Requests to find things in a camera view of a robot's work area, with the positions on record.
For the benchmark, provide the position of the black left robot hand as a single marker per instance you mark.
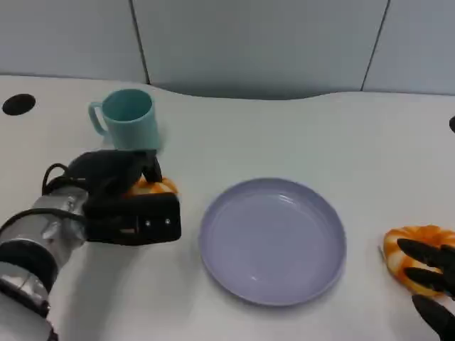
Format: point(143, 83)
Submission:
point(106, 170)

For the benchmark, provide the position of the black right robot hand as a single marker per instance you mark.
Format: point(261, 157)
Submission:
point(448, 273)

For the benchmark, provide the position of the orange and white bread roll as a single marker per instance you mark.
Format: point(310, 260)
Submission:
point(394, 245)
point(161, 186)

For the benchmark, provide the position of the pale green mug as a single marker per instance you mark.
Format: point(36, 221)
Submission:
point(133, 128)

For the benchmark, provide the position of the lilac plate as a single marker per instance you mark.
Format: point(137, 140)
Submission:
point(272, 245)

